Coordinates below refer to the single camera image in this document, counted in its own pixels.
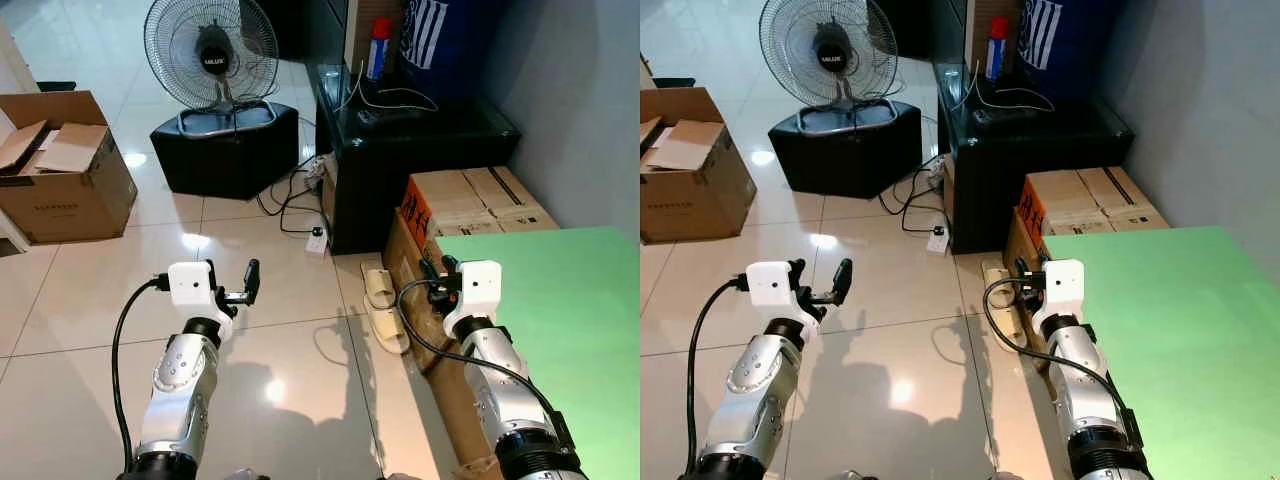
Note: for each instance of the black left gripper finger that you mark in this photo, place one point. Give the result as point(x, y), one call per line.
point(252, 280)
point(796, 270)
point(844, 280)
point(212, 272)

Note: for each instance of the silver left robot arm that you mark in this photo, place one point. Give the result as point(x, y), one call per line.
point(180, 385)
point(755, 385)

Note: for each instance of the beige slipper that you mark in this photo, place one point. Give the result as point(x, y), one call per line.
point(995, 285)
point(392, 330)
point(1008, 325)
point(377, 285)

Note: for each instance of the long brown cardboard panel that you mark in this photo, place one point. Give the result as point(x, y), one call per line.
point(440, 360)

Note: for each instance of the black glass cabinet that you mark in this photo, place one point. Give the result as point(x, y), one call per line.
point(420, 160)
point(1040, 160)

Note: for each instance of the black leather stool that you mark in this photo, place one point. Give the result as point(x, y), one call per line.
point(845, 150)
point(225, 150)

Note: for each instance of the open brown cardboard box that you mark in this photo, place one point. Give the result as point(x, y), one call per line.
point(70, 190)
point(690, 190)

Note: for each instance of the red and blue spray can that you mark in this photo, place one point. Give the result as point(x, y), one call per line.
point(996, 50)
point(379, 50)

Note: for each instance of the black desk fan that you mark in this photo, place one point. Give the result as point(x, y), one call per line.
point(212, 50)
point(828, 50)

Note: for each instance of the blue white striped cloth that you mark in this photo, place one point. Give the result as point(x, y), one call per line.
point(1040, 35)
point(425, 35)

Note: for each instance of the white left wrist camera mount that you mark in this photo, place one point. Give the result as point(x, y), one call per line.
point(190, 285)
point(770, 285)

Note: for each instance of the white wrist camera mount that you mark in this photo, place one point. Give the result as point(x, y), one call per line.
point(478, 285)
point(770, 285)
point(190, 285)
point(1063, 285)

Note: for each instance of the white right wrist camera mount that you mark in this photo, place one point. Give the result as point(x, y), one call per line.
point(478, 285)
point(1063, 285)

